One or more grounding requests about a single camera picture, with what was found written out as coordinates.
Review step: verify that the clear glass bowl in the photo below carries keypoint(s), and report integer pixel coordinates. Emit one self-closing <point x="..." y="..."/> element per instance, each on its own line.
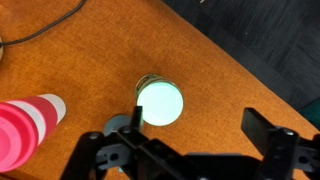
<point x="146" y="81"/>

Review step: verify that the red white striped cup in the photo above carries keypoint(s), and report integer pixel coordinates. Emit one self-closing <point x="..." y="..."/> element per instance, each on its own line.
<point x="24" y="124"/>

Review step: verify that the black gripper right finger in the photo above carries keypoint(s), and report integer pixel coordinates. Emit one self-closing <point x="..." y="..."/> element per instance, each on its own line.
<point x="257" y="129"/>

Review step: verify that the mint green lid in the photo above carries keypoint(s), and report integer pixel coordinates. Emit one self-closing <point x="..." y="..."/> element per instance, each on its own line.
<point x="162" y="103"/>

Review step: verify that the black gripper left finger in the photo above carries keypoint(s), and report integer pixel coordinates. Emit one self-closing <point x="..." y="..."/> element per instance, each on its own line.
<point x="136" y="122"/>

